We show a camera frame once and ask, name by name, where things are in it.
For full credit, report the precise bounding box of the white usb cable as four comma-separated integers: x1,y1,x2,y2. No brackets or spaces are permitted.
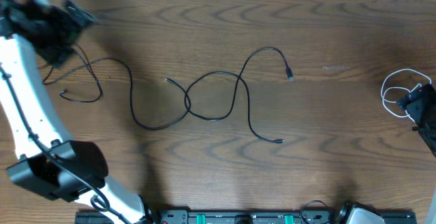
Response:
380,68,433,119

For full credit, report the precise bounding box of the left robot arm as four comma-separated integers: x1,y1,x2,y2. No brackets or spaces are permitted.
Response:
1,0,160,223

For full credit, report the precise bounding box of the long black usb cable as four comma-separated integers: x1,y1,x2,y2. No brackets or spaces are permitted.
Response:
164,47,295,144

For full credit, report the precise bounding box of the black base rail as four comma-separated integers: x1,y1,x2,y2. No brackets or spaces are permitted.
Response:
74,199,418,224

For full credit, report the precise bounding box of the short black cable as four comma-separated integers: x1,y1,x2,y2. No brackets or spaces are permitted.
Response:
42,43,191,131

